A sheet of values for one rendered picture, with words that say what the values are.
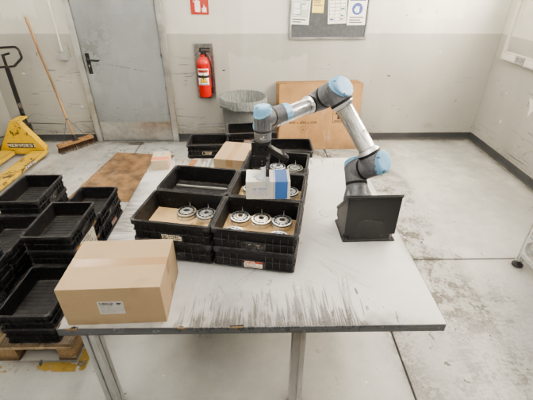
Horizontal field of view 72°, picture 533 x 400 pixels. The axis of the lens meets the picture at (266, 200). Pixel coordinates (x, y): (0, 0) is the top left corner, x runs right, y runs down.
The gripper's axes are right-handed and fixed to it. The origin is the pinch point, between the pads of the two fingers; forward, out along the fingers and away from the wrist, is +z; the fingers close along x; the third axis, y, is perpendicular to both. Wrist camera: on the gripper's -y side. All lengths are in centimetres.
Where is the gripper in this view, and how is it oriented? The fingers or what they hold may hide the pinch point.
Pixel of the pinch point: (267, 180)
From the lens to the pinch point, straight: 170.3
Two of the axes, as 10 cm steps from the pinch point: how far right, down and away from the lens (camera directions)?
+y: -10.0, 0.1, -0.1
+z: 0.1, 8.5, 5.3
